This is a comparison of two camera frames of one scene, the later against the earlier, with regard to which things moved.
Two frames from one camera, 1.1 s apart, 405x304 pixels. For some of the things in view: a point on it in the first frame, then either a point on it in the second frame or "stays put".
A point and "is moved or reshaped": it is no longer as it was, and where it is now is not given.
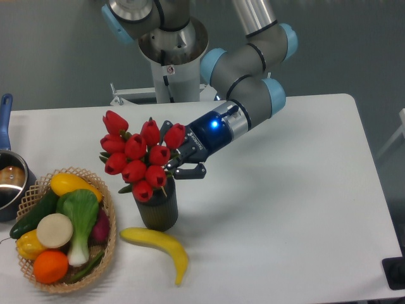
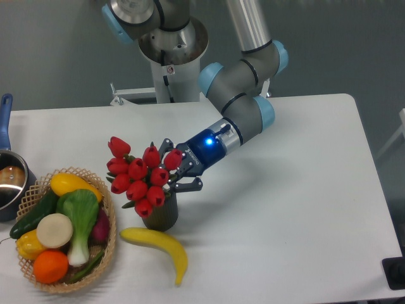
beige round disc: (54, 230) stays put
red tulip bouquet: (142, 156) is moved or reshaped
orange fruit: (50, 266) stays put
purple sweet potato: (100, 234) stays put
